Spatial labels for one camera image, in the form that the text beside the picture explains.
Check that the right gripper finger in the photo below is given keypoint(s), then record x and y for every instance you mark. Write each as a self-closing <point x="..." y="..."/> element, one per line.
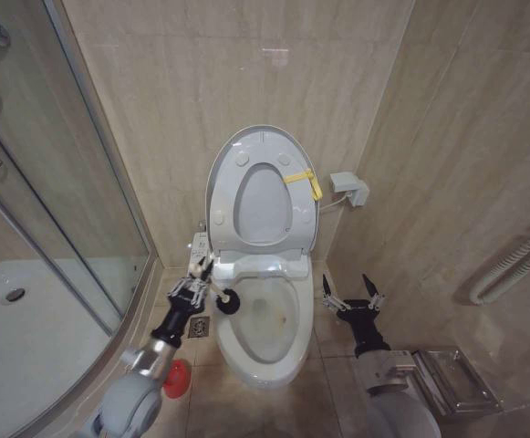
<point x="328" y="289"/>
<point x="371" y="288"/>

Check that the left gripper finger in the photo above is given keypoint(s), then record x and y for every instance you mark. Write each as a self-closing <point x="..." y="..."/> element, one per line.
<point x="181" y="286"/>
<point x="204" y="279"/>

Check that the toilet brush with black head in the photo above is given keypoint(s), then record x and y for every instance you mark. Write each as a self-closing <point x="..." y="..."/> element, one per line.
<point x="228" y="302"/>

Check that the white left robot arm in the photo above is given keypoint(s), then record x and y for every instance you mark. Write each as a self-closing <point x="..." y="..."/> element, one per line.
<point x="127" y="401"/>

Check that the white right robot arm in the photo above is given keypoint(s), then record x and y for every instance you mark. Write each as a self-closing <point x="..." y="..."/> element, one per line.
<point x="399" y="397"/>

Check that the white toilet control panel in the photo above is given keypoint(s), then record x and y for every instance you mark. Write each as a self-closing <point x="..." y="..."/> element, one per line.
<point x="199" y="248"/>

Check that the red brush holder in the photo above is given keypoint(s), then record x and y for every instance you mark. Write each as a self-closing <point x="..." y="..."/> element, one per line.
<point x="176" y="376"/>

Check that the white toilet bowl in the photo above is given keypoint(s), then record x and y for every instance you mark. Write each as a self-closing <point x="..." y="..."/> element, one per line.
<point x="264" y="319"/>

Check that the white toilet lid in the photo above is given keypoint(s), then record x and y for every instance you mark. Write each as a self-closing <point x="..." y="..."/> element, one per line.
<point x="260" y="205"/>

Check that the metal toilet paper holder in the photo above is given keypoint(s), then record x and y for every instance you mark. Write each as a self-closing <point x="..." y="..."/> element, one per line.
<point x="458" y="383"/>

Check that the square metal floor drain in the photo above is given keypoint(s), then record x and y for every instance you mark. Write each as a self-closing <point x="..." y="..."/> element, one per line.
<point x="199" y="326"/>

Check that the white shower tray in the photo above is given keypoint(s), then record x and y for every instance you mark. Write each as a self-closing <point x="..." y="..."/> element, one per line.
<point x="32" y="347"/>

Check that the round chrome shower drain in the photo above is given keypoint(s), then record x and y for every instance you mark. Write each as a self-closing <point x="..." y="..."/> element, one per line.
<point x="14" y="294"/>

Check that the grey wall socket box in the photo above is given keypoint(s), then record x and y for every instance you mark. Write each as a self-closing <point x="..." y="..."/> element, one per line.
<point x="347" y="183"/>

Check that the glass shower enclosure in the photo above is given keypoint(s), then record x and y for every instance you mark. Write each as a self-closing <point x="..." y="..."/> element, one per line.
<point x="64" y="182"/>

